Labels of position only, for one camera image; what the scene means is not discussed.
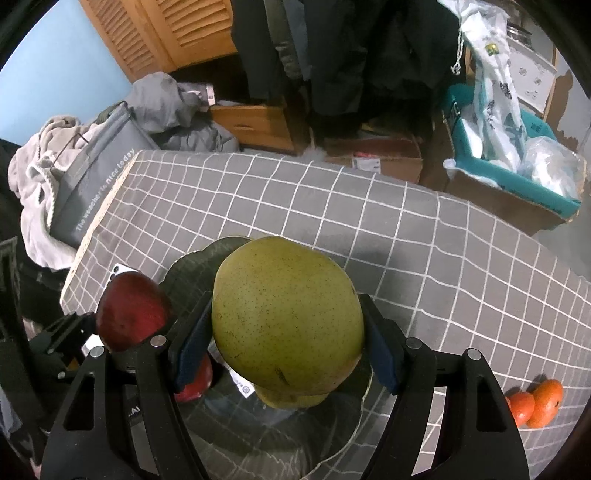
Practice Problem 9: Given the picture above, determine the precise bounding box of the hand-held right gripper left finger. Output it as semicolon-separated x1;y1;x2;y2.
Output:
41;293;215;480

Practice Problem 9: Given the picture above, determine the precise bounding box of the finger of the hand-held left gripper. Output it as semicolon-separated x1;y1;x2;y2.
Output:
28;313;100;370

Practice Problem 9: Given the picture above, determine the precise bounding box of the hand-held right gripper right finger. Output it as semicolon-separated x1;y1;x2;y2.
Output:
358;293;529;480

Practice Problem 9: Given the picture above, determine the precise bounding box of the red apple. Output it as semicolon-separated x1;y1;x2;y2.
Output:
173;355;214;404
96;273;171;352

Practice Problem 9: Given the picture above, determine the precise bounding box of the yellow-green pear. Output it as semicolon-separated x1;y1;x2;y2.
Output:
211;236;366;397
254;385;328;410

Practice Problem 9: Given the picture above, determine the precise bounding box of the green glass bowl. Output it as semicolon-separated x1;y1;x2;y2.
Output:
159;236;375;480

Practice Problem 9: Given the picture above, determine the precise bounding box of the small tangerine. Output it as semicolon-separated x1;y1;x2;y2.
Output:
505;391;536;428

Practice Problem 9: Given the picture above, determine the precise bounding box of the orange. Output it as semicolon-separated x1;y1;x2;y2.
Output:
526;379;565;429

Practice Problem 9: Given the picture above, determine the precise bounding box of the white phone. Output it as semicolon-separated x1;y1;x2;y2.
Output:
105;263;139;289

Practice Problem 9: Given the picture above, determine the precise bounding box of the grey checked tablecloth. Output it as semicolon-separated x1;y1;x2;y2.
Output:
60;148;587;480

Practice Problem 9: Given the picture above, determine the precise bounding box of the grey laundry bag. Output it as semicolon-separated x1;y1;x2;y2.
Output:
48;104;160;250

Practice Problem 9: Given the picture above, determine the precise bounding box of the light fleece blanket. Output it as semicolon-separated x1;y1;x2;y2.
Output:
8;115;110;271

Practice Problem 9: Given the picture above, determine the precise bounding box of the large cardboard box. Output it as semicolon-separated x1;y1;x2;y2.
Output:
431;111;574;232

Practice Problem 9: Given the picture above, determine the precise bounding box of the small cardboard box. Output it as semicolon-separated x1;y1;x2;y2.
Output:
323;134;424;184

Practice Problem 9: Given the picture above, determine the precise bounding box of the teal basket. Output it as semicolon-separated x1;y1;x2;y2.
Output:
443;84;583;217

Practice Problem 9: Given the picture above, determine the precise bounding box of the wooden drawer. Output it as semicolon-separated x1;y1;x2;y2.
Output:
210;104;301;156

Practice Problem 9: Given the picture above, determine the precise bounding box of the grey clothes pile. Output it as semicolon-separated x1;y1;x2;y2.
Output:
124;71;241;153

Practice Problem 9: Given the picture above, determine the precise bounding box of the clear plastic bag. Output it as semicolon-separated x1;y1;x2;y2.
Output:
517;136;590;199

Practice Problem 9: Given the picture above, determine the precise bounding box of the white printed bag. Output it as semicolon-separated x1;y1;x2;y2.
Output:
438;0;530;172

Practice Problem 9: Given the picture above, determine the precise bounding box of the large black coat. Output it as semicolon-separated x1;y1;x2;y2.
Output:
305;0;462;134

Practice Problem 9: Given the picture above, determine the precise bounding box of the black jacket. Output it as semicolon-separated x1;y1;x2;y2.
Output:
231;0;288;100

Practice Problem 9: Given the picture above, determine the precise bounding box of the wooden louvered wardrobe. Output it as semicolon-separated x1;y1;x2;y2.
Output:
78;0;241;84

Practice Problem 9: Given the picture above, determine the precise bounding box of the white patterned box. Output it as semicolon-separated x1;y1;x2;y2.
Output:
505;39;557;114

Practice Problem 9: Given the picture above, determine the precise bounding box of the grey jacket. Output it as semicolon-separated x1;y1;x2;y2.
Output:
277;0;315;82

